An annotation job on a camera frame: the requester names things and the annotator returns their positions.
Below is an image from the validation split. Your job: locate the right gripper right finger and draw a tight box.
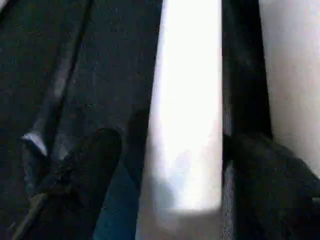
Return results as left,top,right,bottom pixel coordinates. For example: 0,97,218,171
222,132,320,240

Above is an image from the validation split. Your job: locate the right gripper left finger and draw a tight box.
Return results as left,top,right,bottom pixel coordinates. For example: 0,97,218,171
10,127,124,240

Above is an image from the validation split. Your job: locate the black table mat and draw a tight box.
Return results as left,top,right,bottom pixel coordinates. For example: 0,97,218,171
0,0,273,240

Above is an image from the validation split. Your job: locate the white plastic table leg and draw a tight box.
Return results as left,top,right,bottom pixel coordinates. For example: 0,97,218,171
135,0,224,240
257,0,320,177

